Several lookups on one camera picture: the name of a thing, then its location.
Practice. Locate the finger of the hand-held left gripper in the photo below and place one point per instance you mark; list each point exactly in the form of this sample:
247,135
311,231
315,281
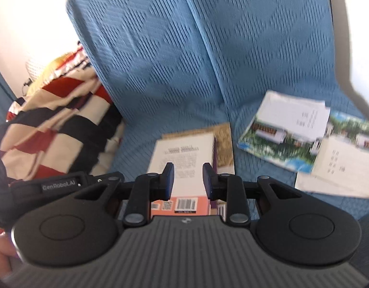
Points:
97,178

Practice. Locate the landscape photo cover notebook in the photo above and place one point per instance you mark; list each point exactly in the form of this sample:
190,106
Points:
280,132
343,162

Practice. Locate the red black white striped blanket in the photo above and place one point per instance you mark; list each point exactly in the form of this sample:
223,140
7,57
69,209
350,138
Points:
58,120

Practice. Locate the white patterned pillow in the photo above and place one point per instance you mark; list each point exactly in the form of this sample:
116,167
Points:
34,69

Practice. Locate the purple cover book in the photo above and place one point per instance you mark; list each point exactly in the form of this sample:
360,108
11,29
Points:
214,156

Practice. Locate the yellow pillow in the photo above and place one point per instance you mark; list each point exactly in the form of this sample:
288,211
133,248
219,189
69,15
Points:
59,66

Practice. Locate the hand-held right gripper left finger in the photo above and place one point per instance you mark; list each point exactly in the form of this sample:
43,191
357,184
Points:
169,183

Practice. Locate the white and orange book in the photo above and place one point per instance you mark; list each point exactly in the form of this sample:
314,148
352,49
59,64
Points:
187,153

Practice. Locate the person's left hand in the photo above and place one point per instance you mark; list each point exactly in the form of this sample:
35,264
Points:
2,252

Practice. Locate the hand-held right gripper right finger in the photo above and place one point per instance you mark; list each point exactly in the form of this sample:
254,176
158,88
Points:
207,183

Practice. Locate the tan painting cover book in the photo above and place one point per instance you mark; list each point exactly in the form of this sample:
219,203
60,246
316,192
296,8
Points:
225,144

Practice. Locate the blue textured sofa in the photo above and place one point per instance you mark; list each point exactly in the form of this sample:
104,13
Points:
172,51

